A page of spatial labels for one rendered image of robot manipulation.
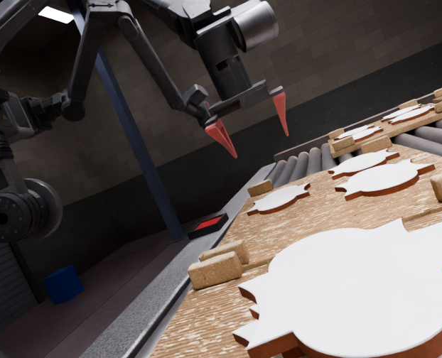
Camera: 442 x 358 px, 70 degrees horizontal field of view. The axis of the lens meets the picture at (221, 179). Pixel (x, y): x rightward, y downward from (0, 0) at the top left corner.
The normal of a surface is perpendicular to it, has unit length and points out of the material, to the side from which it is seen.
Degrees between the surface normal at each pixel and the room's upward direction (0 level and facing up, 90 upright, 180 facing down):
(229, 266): 91
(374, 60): 90
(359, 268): 0
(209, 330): 0
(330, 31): 90
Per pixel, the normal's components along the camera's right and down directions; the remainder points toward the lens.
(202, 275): -0.25, 0.14
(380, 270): -0.39, -0.92
